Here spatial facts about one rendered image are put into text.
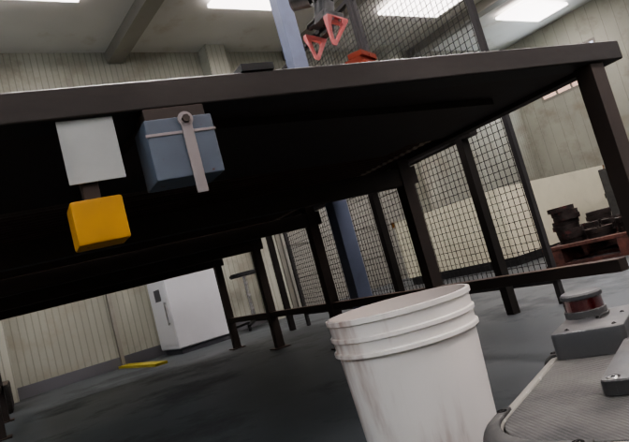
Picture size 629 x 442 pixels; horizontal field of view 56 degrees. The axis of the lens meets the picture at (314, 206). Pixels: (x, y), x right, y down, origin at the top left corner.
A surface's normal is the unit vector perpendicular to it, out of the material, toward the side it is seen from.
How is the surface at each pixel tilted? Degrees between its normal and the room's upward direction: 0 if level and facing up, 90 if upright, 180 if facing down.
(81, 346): 90
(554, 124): 90
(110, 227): 90
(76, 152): 90
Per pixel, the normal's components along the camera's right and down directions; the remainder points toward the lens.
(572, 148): -0.80, 0.15
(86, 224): 0.43, -0.22
